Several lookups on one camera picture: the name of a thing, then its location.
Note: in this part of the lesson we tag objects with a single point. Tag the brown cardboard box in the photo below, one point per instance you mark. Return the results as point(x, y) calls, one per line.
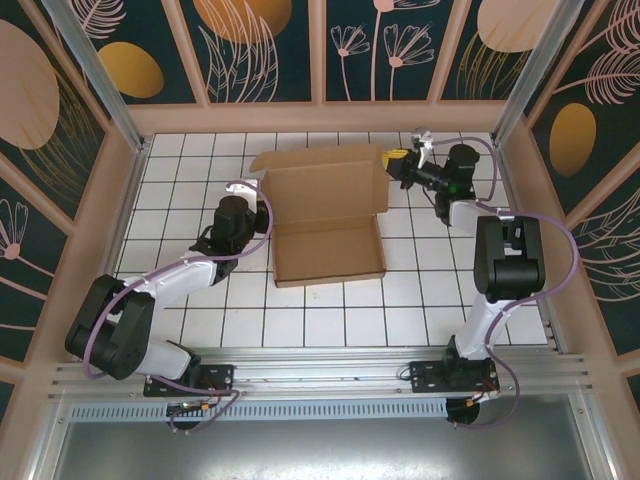
point(325, 250)

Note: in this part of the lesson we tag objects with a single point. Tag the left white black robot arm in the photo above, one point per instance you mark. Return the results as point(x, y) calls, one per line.
point(167, 360)

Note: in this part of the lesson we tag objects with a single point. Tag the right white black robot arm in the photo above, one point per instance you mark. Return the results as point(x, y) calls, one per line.
point(482, 325)

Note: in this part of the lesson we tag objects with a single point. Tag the yellow power connector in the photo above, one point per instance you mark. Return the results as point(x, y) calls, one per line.
point(472, 401)
point(205, 407)

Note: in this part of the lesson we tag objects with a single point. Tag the small circuit board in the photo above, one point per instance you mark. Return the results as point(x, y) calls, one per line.
point(187, 405)

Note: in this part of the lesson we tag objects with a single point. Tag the grey metal sheet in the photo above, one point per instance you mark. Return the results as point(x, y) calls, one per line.
point(320, 450)

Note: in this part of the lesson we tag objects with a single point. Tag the aluminium corner post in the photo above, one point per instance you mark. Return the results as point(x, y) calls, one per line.
point(106, 90)
point(537, 75)

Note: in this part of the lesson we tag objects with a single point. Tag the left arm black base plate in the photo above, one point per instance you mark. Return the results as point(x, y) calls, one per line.
point(220, 375)

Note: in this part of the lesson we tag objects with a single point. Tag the aluminium mounting rail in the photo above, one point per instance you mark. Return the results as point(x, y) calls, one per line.
point(320, 367)

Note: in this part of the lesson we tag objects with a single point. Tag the aluminium side rail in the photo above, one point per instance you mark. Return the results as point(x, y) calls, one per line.
point(556, 337)

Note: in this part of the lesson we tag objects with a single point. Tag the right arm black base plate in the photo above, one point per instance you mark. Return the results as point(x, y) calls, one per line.
point(425, 375)

